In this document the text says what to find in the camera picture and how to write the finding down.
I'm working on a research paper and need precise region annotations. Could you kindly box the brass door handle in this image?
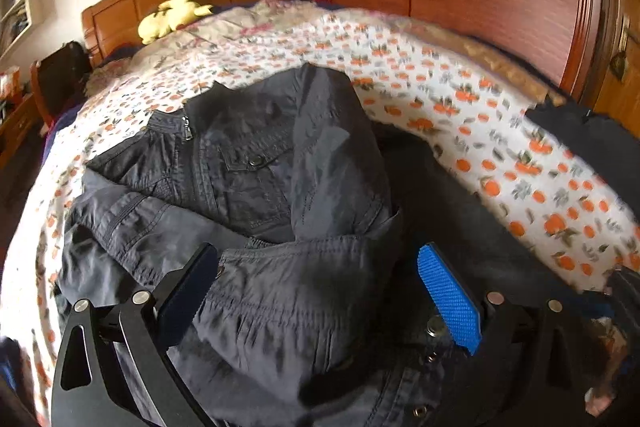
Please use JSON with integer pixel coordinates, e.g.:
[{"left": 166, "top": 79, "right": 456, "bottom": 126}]
[{"left": 610, "top": 51, "right": 632, "bottom": 82}]

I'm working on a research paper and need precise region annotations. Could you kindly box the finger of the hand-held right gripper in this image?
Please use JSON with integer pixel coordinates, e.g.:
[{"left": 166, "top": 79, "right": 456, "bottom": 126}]
[{"left": 606, "top": 271, "right": 640, "bottom": 338}]

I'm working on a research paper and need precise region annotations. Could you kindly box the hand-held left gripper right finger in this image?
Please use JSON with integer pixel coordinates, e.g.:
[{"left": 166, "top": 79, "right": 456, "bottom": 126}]
[{"left": 416, "top": 243, "right": 586, "bottom": 427}]

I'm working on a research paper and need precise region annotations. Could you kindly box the black jacket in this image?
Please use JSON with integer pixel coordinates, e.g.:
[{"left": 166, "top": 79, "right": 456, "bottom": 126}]
[{"left": 55, "top": 63, "right": 608, "bottom": 427}]

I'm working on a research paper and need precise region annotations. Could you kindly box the blue garment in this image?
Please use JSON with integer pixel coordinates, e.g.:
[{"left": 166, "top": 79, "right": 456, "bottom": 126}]
[{"left": 0, "top": 337, "right": 23, "bottom": 408}]

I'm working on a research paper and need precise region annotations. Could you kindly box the wooden desk cabinet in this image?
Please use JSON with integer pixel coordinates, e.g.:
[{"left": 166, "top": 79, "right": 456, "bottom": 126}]
[{"left": 0, "top": 92, "right": 46, "bottom": 172}]

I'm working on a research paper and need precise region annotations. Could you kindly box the orange print bedsheet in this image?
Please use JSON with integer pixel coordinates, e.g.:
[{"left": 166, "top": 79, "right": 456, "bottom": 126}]
[{"left": 0, "top": 4, "right": 640, "bottom": 408}]

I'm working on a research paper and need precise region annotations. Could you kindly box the orange snack bag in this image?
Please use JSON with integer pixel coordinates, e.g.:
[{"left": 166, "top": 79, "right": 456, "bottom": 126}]
[{"left": 0, "top": 66, "right": 22, "bottom": 100}]

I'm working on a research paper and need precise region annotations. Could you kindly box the yellow plush toy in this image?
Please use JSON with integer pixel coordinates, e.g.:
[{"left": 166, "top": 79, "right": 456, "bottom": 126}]
[{"left": 138, "top": 0, "right": 216, "bottom": 45}]

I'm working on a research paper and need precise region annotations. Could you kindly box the dark folded garment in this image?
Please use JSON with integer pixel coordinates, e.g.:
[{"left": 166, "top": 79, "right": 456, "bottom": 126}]
[{"left": 525, "top": 102, "right": 640, "bottom": 218}]

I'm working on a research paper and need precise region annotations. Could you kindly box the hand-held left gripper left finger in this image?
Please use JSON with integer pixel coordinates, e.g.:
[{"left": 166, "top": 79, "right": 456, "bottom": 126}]
[{"left": 50, "top": 243, "right": 221, "bottom": 427}]

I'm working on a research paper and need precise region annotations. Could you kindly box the navy blanket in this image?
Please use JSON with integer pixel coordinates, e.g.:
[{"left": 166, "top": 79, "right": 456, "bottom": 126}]
[{"left": 40, "top": 114, "right": 68, "bottom": 172}]

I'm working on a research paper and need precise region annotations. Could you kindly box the white wall shelf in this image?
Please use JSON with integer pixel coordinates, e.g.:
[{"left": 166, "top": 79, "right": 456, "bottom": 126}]
[{"left": 0, "top": 0, "right": 46, "bottom": 58}]

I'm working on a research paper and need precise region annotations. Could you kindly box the floral quilt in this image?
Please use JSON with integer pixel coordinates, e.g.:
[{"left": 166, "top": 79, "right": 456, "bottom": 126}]
[{"left": 85, "top": 0, "right": 568, "bottom": 105}]

